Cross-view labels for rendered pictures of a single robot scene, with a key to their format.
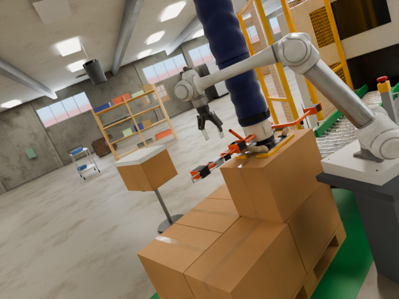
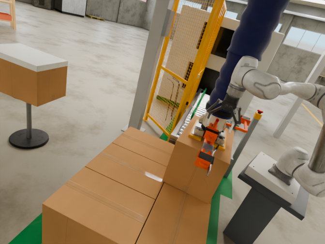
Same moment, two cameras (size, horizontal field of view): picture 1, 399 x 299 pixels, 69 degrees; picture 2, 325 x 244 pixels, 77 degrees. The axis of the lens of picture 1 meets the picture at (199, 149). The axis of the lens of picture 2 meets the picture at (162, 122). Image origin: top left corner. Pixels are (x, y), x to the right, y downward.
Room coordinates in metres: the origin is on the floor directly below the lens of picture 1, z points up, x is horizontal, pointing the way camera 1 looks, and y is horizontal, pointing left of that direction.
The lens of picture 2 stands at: (1.08, 0.88, 1.69)
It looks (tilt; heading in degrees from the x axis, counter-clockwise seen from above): 26 degrees down; 318
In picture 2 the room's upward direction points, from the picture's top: 17 degrees clockwise
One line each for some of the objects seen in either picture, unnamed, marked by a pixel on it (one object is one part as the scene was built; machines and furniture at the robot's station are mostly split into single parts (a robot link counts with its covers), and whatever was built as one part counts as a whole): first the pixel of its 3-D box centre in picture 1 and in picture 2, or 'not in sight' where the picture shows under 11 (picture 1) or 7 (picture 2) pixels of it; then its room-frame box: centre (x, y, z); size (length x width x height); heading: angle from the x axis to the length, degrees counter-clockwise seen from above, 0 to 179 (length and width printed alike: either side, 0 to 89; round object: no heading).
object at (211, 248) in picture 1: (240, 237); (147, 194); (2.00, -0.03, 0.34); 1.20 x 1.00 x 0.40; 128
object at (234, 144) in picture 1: (237, 146); (211, 133); (1.80, -0.24, 1.07); 0.10 x 0.08 x 0.06; 37
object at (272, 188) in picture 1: (274, 172); (200, 154); (1.95, -0.44, 0.74); 0.60 x 0.40 x 0.40; 124
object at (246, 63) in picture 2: (192, 83); (245, 72); (1.68, -0.11, 1.55); 0.13 x 0.11 x 0.16; 159
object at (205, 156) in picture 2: (200, 171); (203, 160); (1.60, 0.05, 1.07); 0.08 x 0.07 x 0.05; 127
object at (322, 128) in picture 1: (341, 107); (198, 99); (3.33, -1.77, 0.60); 1.60 x 0.11 x 0.09; 128
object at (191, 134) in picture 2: (253, 145); (198, 127); (2.03, -0.38, 0.97); 0.34 x 0.10 x 0.05; 127
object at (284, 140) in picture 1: (275, 143); (220, 136); (1.88, -0.49, 0.97); 0.34 x 0.10 x 0.05; 127
